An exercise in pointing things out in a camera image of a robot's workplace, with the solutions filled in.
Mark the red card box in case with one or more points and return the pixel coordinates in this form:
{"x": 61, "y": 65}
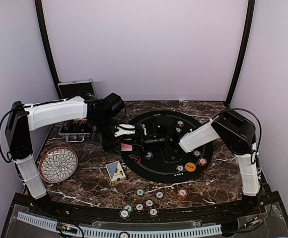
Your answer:
{"x": 79, "y": 121}

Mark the red 5 chips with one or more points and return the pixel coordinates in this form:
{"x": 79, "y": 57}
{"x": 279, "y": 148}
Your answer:
{"x": 202, "y": 162}

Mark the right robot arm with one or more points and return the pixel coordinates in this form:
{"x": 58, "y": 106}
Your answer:
{"x": 238, "y": 134}

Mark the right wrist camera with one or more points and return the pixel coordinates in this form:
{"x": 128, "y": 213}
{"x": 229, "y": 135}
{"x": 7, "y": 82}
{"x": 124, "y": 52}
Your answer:
{"x": 144, "y": 129}

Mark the red 5 chip stack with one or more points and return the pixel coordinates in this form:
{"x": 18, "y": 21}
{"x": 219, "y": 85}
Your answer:
{"x": 182, "y": 194}

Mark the red triangle all-in marker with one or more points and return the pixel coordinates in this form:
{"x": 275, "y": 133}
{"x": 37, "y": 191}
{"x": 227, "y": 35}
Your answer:
{"x": 135, "y": 157}

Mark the aluminium poker chip case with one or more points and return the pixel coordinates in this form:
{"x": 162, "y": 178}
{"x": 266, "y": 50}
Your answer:
{"x": 77, "y": 133}

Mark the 100 chip on rail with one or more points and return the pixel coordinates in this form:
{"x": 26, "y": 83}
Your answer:
{"x": 139, "y": 207}

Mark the black round poker mat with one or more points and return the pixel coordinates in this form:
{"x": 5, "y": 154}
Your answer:
{"x": 162, "y": 167}

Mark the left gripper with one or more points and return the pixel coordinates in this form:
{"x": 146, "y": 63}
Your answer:
{"x": 110, "y": 145}

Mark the red-backed card deck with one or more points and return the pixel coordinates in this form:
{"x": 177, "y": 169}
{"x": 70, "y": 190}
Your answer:
{"x": 126, "y": 145}

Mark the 100 chips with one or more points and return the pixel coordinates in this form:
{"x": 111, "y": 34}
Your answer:
{"x": 180, "y": 168}
{"x": 180, "y": 123}

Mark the fallen 100 chip on duct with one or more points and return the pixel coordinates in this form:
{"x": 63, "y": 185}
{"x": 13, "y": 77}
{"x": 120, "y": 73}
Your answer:
{"x": 124, "y": 235}

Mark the fallen green 20 chip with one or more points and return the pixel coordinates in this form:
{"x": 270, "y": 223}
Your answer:
{"x": 124, "y": 214}
{"x": 128, "y": 207}

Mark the gold blue card box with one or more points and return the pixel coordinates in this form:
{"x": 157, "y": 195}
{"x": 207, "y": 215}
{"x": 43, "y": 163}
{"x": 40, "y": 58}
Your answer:
{"x": 115, "y": 172}

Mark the black orange 100 chip stack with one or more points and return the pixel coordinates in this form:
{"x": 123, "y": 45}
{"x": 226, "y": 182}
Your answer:
{"x": 159, "y": 195}

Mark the orange big blind button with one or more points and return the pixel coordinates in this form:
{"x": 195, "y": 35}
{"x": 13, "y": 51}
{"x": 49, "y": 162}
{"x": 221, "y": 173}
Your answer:
{"x": 190, "y": 167}

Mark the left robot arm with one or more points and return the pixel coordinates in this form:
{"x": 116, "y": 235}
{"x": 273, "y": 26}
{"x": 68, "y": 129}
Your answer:
{"x": 25, "y": 118}

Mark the purple chip roll in case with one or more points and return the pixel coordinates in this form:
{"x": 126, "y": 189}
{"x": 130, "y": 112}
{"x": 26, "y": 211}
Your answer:
{"x": 66, "y": 126}

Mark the floral ceramic plate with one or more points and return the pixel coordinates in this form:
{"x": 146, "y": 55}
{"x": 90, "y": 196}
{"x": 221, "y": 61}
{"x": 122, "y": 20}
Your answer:
{"x": 58, "y": 164}

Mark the green 20 chips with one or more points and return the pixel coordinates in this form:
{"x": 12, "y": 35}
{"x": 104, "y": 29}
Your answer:
{"x": 148, "y": 155}
{"x": 196, "y": 153}
{"x": 178, "y": 130}

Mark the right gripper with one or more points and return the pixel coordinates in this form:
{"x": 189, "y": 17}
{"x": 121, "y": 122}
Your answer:
{"x": 140, "y": 136}

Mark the green 20 chip stack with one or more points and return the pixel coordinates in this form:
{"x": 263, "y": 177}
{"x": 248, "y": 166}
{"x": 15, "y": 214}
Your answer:
{"x": 140, "y": 192}

